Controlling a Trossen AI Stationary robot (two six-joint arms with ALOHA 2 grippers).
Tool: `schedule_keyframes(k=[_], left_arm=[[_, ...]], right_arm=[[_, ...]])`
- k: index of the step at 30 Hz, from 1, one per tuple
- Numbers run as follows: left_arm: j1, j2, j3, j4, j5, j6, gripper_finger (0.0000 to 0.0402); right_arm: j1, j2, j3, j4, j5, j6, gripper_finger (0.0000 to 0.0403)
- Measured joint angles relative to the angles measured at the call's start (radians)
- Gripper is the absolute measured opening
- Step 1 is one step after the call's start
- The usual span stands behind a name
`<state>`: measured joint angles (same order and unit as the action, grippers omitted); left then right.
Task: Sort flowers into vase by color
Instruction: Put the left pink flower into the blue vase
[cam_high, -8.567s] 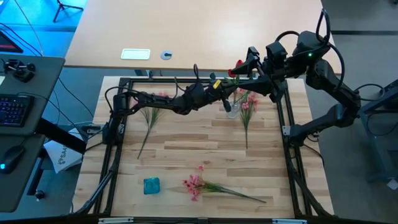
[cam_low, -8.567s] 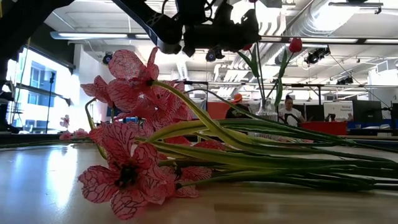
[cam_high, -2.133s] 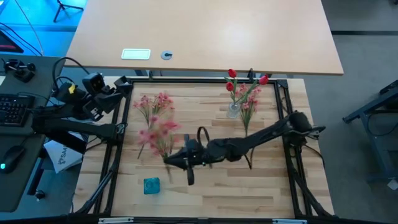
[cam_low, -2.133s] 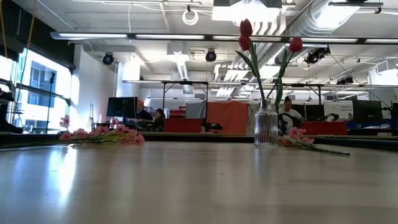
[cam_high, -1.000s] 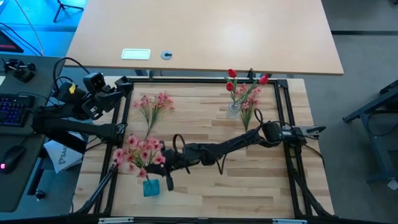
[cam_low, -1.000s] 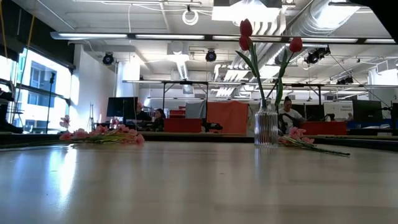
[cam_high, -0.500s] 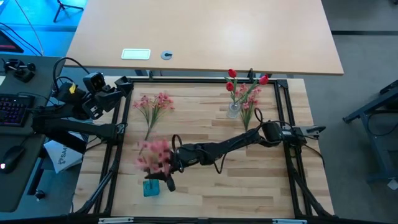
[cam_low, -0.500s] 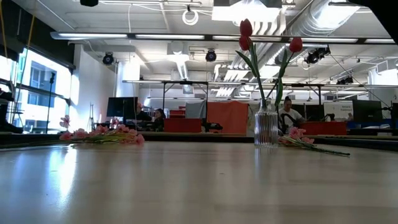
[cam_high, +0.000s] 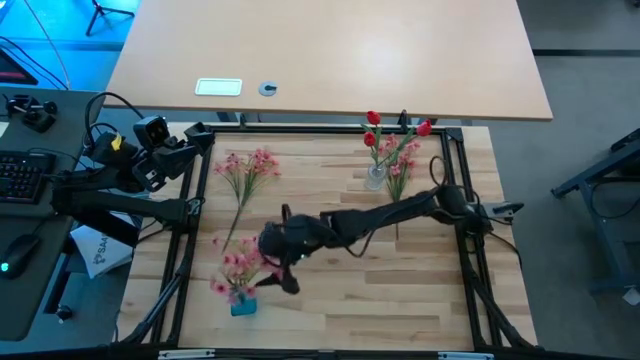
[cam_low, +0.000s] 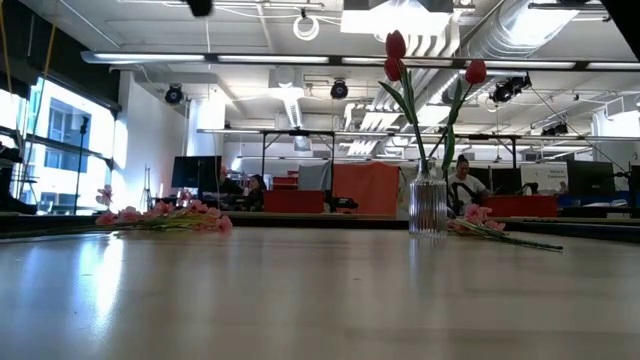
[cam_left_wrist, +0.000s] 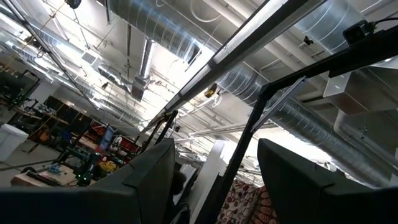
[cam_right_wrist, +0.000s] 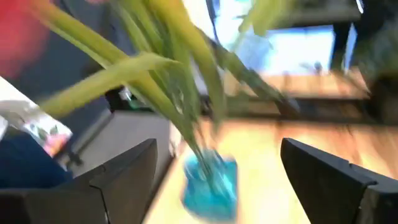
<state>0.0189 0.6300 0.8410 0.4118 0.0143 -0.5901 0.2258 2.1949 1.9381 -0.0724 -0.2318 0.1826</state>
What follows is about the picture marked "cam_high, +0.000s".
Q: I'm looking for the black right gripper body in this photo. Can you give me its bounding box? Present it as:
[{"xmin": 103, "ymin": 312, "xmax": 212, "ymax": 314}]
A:
[{"xmin": 256, "ymin": 215, "xmax": 317, "ymax": 277}]

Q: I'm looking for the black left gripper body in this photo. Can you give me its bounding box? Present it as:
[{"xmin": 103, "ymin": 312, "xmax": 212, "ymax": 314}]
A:
[{"xmin": 149, "ymin": 143, "xmax": 197, "ymax": 179}]

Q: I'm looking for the pink artificial flower bunch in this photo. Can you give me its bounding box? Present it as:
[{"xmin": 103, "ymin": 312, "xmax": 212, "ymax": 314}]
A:
[
  {"xmin": 380, "ymin": 132, "xmax": 424, "ymax": 242},
  {"xmin": 213, "ymin": 147, "xmax": 282, "ymax": 254},
  {"xmin": 208, "ymin": 234, "xmax": 282, "ymax": 307}
]

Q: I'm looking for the red artificial tulip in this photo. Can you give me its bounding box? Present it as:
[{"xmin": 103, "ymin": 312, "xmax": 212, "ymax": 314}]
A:
[
  {"xmin": 377, "ymin": 118, "xmax": 434, "ymax": 171},
  {"xmin": 362, "ymin": 110, "xmax": 384, "ymax": 176},
  {"xmin": 362, "ymin": 131, "xmax": 381, "ymax": 176}
]

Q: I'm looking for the teal square vase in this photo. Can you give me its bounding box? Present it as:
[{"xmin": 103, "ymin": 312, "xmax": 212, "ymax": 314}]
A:
[{"xmin": 230, "ymin": 295, "xmax": 259, "ymax": 318}]

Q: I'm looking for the clear glass vase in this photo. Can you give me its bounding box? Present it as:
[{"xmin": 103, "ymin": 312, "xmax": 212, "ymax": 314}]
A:
[{"xmin": 364, "ymin": 163, "xmax": 389, "ymax": 192}]

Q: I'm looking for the white rectangular desk plate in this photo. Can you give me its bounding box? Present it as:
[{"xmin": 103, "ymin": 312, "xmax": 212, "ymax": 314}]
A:
[{"xmin": 194, "ymin": 78, "xmax": 244, "ymax": 97}]

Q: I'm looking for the white box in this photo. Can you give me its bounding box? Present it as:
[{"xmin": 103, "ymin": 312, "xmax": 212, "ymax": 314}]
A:
[{"xmin": 69, "ymin": 224, "xmax": 134, "ymax": 280}]

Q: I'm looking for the dark grey desk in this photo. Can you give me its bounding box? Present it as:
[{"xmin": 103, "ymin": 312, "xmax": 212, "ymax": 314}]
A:
[{"xmin": 0, "ymin": 85, "xmax": 106, "ymax": 343}]

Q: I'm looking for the black backlit keyboard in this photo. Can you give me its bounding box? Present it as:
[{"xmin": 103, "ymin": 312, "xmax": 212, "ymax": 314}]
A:
[{"xmin": 0, "ymin": 150, "xmax": 57, "ymax": 205}]

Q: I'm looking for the black computer mouse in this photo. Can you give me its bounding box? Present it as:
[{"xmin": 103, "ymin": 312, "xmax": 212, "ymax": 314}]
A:
[{"xmin": 0, "ymin": 232, "xmax": 41, "ymax": 280}]

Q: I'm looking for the large beige wooden desk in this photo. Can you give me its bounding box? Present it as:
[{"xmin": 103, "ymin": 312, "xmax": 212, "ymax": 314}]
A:
[{"xmin": 103, "ymin": 0, "xmax": 554, "ymax": 122}]

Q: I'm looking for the black tripod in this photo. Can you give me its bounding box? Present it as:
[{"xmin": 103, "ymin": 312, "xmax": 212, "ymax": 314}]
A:
[{"xmin": 84, "ymin": 0, "xmax": 136, "ymax": 37}]

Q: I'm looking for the dark device with red edge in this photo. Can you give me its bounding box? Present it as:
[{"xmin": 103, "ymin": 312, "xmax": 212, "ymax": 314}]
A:
[{"xmin": 0, "ymin": 48, "xmax": 39, "ymax": 86}]

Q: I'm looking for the dark metal stand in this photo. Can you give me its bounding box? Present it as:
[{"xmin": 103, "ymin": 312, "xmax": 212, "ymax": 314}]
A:
[{"xmin": 552, "ymin": 127, "xmax": 640, "ymax": 296}]

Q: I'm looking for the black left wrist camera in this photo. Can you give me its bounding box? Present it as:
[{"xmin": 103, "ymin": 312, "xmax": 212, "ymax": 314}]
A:
[{"xmin": 132, "ymin": 114, "xmax": 171, "ymax": 150}]

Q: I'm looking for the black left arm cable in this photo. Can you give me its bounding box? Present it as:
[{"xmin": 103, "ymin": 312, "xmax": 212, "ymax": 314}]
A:
[{"xmin": 83, "ymin": 91, "xmax": 146, "ymax": 151}]

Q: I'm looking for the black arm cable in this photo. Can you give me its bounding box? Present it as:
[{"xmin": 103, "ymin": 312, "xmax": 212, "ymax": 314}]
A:
[
  {"xmin": 428, "ymin": 155, "xmax": 452, "ymax": 191},
  {"xmin": 83, "ymin": 91, "xmax": 146, "ymax": 151}
]

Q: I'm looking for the black metal frame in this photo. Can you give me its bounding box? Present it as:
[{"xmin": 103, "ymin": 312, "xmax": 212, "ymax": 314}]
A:
[{"xmin": 117, "ymin": 123, "xmax": 539, "ymax": 359}]

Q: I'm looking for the white frame bracket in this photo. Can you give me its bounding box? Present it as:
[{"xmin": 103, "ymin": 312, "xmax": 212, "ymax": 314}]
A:
[
  {"xmin": 437, "ymin": 351, "xmax": 495, "ymax": 360},
  {"xmin": 157, "ymin": 348, "xmax": 216, "ymax": 360}
]

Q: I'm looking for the black clamp mount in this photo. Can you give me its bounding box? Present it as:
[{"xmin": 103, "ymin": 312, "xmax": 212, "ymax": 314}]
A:
[{"xmin": 4, "ymin": 93, "xmax": 59, "ymax": 134}]

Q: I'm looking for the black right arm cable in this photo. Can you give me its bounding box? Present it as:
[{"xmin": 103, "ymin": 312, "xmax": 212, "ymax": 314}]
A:
[{"xmin": 428, "ymin": 155, "xmax": 452, "ymax": 191}]

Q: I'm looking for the thin white cable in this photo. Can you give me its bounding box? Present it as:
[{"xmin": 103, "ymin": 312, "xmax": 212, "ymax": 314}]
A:
[{"xmin": 22, "ymin": 0, "xmax": 72, "ymax": 90}]

